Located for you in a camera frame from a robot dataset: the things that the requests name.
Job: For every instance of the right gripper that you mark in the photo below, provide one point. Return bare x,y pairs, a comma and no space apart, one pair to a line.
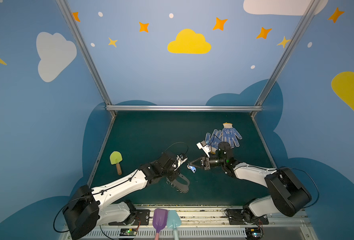
206,162

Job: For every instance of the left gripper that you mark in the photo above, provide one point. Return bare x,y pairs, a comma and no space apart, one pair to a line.
173,174

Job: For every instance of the blue-capped keys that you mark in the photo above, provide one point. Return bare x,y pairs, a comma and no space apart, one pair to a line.
192,168

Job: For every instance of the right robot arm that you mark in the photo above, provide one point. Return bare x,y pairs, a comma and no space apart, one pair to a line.
287,195

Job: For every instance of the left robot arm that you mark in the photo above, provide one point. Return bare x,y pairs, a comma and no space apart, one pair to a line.
88,207

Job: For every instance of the left blue dotted glove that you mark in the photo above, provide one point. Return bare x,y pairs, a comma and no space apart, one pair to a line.
212,140

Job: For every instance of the blue dotted glove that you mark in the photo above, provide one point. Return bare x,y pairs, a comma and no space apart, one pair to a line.
231,135
212,140

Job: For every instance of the right blue dotted glove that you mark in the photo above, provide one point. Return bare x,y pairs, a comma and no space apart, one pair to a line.
231,135

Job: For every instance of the purple toy shovel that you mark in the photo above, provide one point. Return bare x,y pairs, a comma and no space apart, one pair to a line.
159,221

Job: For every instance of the teal toy shovel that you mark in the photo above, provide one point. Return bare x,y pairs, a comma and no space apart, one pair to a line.
173,222

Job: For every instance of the left controller board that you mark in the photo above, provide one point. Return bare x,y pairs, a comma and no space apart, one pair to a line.
127,232

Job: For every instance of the controller board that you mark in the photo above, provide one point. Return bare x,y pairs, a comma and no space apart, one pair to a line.
253,234
127,232

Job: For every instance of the right controller board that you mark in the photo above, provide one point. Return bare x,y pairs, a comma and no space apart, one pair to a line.
253,234

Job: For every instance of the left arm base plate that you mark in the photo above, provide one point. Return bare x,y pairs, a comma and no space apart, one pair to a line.
142,217

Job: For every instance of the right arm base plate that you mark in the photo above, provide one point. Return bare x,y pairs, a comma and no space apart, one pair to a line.
244,217

